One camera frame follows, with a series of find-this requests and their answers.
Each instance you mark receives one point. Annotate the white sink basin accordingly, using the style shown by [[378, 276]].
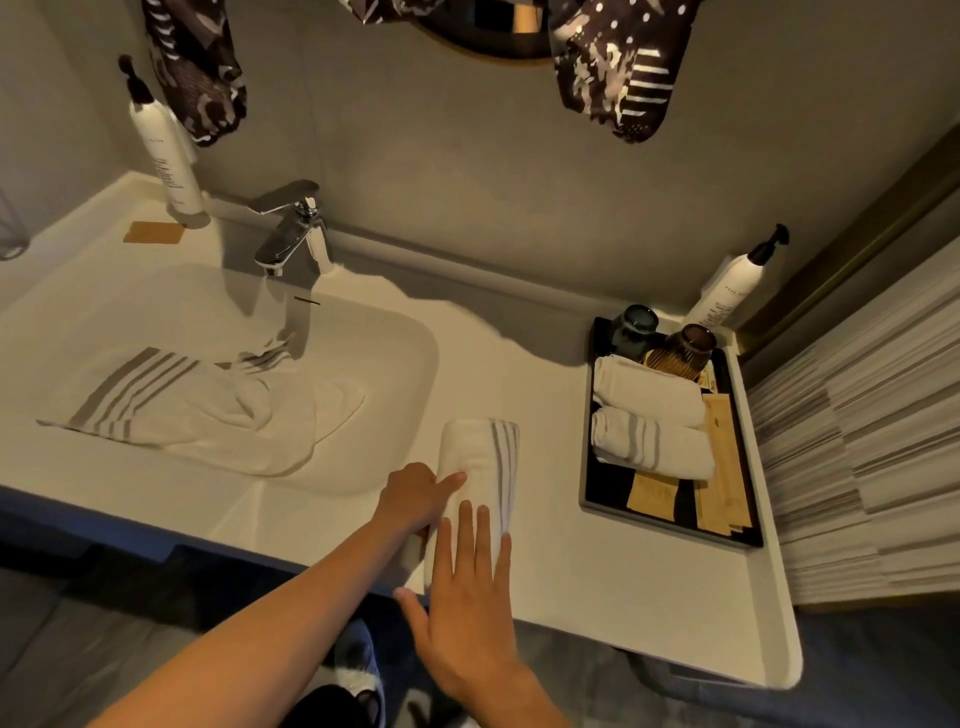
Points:
[[375, 360]]

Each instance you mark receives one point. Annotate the chrome faucet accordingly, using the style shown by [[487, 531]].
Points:
[[294, 229]]

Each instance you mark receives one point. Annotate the short brown paper packet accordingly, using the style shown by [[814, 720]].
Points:
[[652, 495]]

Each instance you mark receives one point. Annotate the person's right little finger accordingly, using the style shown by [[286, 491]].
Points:
[[501, 566]]

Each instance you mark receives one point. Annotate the small brown card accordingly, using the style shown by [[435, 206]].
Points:
[[154, 233]]

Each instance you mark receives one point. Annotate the wooden comb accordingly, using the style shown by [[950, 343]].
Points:
[[664, 360]]

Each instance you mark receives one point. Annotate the bronze door frame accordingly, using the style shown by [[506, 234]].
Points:
[[847, 247]]

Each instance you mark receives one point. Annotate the person's right hand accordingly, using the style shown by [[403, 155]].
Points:
[[465, 630]]

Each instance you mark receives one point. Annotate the white striped unfolded towel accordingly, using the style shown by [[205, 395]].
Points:
[[195, 409]]

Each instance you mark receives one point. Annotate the blue white slipper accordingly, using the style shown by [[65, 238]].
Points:
[[360, 660]]

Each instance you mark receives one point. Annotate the person's right middle finger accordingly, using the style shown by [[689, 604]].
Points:
[[465, 544]]

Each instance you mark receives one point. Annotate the patterned dark cloth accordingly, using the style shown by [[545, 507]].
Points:
[[615, 67], [195, 75]]

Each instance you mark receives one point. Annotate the person's left hand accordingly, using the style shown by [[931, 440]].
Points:
[[409, 499]]

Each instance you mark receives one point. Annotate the brown glass cup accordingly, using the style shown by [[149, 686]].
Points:
[[691, 349]]

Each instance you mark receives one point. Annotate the white striped towel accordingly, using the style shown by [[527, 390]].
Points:
[[487, 461], [649, 444], [645, 390], [195, 409]]

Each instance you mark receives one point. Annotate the dark green cup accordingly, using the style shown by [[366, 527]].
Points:
[[632, 330]]

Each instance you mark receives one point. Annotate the long brown paper packet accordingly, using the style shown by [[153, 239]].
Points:
[[724, 495]]

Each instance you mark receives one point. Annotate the black tray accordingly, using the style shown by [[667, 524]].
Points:
[[604, 495]]

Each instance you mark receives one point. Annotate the person's left forearm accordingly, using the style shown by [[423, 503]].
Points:
[[262, 634]]

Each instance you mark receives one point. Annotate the clear glass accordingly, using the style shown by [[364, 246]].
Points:
[[11, 232]]

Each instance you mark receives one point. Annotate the white pump bottle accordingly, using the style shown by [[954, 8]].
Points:
[[727, 289], [171, 161]]

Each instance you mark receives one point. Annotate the person's right forearm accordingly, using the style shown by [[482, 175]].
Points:
[[517, 701]]

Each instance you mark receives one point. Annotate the person's left fingers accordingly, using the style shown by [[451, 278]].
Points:
[[448, 484]]

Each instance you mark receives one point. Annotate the person's right thumb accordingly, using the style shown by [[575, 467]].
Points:
[[411, 609]]

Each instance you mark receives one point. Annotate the round mirror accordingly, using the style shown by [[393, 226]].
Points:
[[487, 34]]

